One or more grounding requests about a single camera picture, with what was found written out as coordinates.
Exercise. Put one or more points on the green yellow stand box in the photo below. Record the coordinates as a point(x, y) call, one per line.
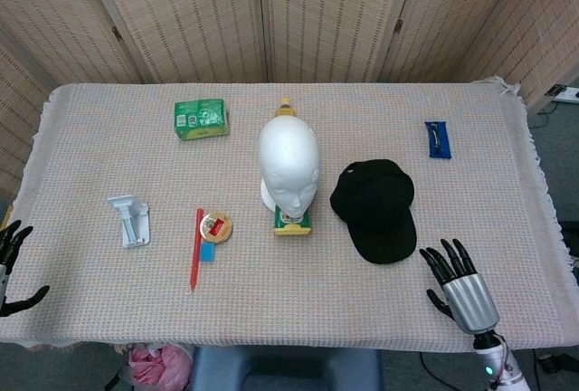
point(294, 228)

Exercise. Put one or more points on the green snack package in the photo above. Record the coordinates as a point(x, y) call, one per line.
point(201, 119)

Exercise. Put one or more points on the round tin with red label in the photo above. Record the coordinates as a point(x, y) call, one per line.
point(216, 227)

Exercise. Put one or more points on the pink woven tablecloth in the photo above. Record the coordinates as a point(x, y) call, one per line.
point(362, 300)

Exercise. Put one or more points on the beige folding screen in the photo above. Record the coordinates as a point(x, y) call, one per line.
point(190, 15)

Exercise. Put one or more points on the red pencil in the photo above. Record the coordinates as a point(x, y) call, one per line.
point(196, 250)

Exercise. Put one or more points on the yellow bottle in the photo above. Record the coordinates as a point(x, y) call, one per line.
point(286, 108)

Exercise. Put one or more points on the white foam mannequin head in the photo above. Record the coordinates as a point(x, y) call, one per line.
point(287, 155)

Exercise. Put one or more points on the blue chair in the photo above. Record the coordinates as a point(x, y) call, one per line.
point(289, 368)

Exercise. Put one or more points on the blue pouch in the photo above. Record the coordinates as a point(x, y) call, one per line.
point(438, 140)

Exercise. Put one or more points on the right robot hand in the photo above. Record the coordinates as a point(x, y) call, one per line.
point(470, 300)

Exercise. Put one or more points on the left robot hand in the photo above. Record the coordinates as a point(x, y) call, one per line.
point(10, 241)

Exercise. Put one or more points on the black baseball cap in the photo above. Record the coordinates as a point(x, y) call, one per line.
point(375, 201)

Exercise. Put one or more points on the small blue eraser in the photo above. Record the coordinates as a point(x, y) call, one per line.
point(208, 252)

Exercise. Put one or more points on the black round floor object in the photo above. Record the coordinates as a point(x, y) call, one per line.
point(549, 363)

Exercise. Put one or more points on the pink plastic bag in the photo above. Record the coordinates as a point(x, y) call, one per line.
point(154, 366)

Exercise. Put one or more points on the white power strip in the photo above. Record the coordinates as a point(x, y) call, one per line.
point(563, 92)

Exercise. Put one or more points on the white plastic bracket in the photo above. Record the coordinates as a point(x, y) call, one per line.
point(133, 223)

